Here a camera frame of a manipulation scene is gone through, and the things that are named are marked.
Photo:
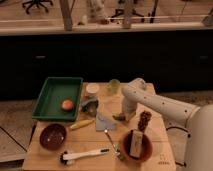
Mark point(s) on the orange peach fruit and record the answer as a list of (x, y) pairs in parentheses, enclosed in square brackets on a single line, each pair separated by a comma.
[(67, 105)]

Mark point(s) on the green plastic tray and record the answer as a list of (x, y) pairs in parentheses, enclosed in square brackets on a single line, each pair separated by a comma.
[(53, 93)]

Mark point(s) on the purple bowl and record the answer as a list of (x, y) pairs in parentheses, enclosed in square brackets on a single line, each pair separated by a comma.
[(53, 136)]

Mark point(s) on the white dish brush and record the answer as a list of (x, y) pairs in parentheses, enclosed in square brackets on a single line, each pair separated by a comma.
[(67, 158)]

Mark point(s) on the orange bowl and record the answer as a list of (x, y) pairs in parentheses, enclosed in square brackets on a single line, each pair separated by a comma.
[(125, 145)]

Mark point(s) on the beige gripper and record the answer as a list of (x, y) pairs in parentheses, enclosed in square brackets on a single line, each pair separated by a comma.
[(129, 115)]

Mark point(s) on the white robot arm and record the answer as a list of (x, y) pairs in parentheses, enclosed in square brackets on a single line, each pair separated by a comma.
[(198, 120)]

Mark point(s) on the black office chair base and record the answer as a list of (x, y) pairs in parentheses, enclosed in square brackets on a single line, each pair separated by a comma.
[(38, 3)]

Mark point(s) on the blue-grey cloth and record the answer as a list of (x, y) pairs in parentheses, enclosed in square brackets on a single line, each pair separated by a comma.
[(103, 123)]

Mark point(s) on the beige sponge block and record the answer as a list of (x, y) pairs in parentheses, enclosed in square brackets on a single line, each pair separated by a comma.
[(136, 143)]

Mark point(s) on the yellow corn cob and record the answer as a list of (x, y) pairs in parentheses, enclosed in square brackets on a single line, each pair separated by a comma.
[(81, 123)]

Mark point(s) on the brown grape bunch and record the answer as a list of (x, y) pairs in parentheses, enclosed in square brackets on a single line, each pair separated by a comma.
[(145, 117)]

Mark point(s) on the green cup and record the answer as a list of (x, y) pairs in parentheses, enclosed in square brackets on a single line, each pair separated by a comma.
[(113, 86)]

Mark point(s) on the silver fork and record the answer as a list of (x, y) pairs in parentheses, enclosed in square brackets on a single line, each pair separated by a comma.
[(116, 150)]

